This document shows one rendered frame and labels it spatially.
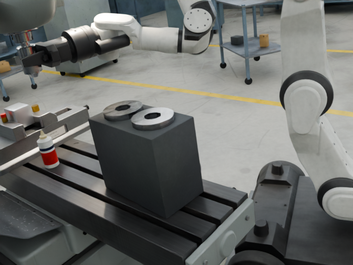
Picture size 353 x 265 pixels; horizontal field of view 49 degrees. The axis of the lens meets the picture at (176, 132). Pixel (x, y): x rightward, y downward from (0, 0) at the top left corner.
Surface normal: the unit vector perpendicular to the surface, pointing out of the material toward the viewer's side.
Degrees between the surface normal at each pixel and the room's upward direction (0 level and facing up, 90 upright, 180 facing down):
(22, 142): 90
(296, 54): 90
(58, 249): 90
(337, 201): 90
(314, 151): 115
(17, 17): 124
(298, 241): 0
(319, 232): 0
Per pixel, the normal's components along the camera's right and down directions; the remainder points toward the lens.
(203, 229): -0.14, -0.90
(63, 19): -0.57, 0.42
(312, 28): -0.20, 0.78
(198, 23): 0.00, -0.33
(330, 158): -0.36, 0.44
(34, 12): 0.74, 0.57
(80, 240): 0.76, 0.18
